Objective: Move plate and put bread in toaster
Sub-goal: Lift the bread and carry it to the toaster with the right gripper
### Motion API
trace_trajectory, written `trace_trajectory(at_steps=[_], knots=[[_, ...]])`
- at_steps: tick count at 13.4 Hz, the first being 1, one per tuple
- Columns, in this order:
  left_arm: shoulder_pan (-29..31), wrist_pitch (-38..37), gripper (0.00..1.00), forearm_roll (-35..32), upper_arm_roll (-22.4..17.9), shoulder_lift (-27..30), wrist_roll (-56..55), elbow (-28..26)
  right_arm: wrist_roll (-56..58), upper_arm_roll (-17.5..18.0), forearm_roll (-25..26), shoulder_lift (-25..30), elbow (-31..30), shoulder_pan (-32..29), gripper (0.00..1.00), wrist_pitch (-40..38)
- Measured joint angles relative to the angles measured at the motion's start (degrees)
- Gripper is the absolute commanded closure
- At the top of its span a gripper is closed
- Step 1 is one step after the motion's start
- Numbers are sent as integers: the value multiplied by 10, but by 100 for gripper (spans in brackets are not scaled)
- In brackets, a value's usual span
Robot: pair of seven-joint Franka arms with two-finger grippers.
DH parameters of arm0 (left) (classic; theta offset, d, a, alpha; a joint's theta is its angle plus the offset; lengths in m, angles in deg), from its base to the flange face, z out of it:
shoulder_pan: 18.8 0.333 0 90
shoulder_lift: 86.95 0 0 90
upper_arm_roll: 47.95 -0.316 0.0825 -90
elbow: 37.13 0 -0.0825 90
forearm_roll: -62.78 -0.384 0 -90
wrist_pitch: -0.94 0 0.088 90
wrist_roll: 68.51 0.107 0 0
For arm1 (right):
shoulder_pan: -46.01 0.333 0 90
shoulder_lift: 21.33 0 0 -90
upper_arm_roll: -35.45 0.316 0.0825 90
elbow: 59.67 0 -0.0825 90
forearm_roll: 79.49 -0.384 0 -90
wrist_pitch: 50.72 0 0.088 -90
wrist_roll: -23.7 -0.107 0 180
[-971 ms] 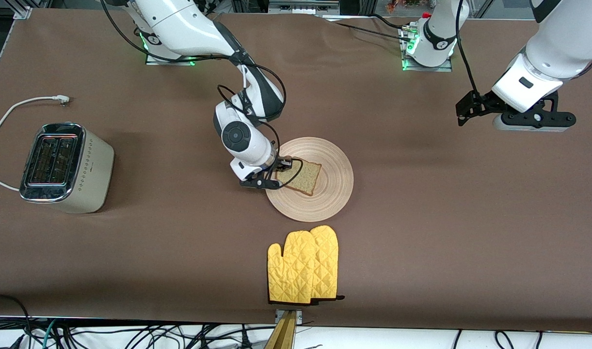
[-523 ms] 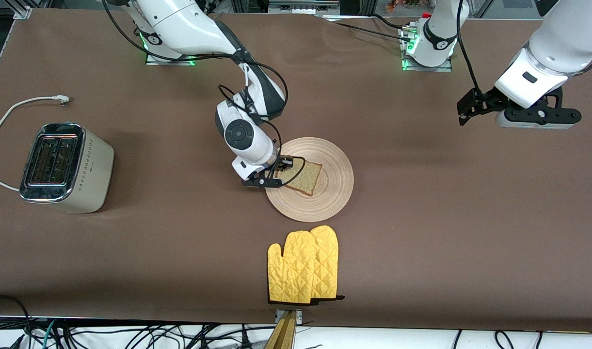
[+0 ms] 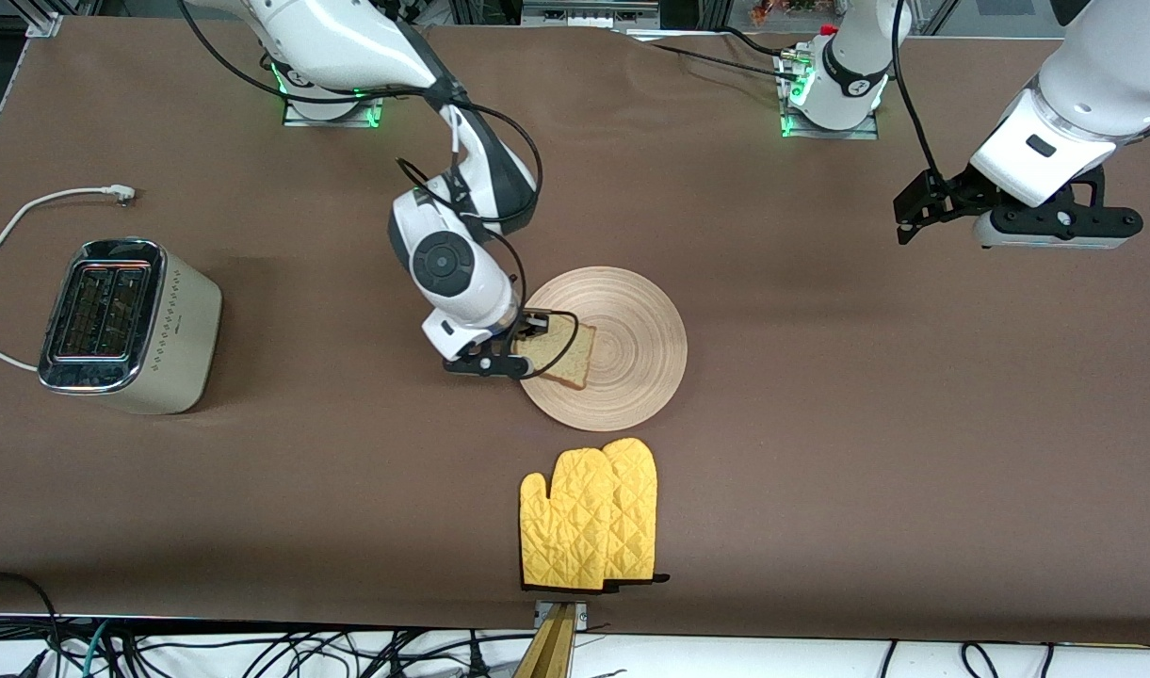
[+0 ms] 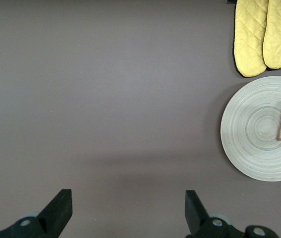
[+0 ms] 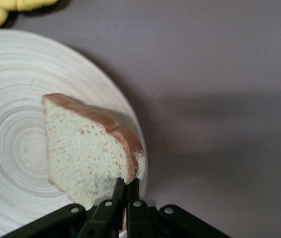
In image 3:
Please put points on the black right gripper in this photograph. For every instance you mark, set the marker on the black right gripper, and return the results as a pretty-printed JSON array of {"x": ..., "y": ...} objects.
[{"x": 529, "y": 327}]

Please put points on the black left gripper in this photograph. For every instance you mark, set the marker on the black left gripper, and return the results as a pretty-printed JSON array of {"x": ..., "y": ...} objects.
[{"x": 951, "y": 196}]

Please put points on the brown bread slice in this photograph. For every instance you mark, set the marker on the brown bread slice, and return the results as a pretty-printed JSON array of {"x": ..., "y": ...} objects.
[{"x": 563, "y": 363}]

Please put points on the round wooden plate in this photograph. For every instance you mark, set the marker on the round wooden plate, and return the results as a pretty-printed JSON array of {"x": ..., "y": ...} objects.
[{"x": 631, "y": 358}]

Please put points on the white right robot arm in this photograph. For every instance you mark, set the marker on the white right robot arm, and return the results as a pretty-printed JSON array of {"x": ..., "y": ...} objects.
[{"x": 348, "y": 38}]

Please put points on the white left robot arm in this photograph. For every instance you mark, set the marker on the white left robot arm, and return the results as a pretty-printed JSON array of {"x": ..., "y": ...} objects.
[{"x": 1093, "y": 85}]

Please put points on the cream chrome two-slot toaster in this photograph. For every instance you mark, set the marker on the cream chrome two-slot toaster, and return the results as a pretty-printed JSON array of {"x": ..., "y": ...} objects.
[{"x": 179, "y": 330}]

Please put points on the brown table cover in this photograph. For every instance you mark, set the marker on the brown table cover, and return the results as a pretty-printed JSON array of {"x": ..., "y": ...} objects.
[{"x": 772, "y": 282}]

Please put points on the yellow quilted oven mitt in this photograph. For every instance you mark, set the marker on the yellow quilted oven mitt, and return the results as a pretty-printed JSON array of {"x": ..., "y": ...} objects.
[
  {"x": 636, "y": 499},
  {"x": 565, "y": 527}
]

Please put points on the orange foliage decoration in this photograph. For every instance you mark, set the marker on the orange foliage decoration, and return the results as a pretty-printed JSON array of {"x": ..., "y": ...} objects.
[{"x": 768, "y": 9}]

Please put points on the gold aluminium beam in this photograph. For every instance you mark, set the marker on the gold aluminium beam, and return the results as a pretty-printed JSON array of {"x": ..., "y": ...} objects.
[{"x": 548, "y": 650}]

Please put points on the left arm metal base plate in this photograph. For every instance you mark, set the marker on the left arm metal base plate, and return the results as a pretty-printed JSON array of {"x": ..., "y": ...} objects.
[{"x": 857, "y": 134}]

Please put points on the grey metal beam bracket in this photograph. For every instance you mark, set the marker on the grey metal beam bracket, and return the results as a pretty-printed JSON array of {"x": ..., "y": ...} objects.
[{"x": 582, "y": 614}]

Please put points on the aluminium frame rail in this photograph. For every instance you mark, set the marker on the aluminium frame rail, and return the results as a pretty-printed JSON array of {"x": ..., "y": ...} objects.
[{"x": 589, "y": 13}]

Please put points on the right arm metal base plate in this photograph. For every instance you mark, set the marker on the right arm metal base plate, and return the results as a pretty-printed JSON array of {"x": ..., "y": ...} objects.
[{"x": 297, "y": 118}]

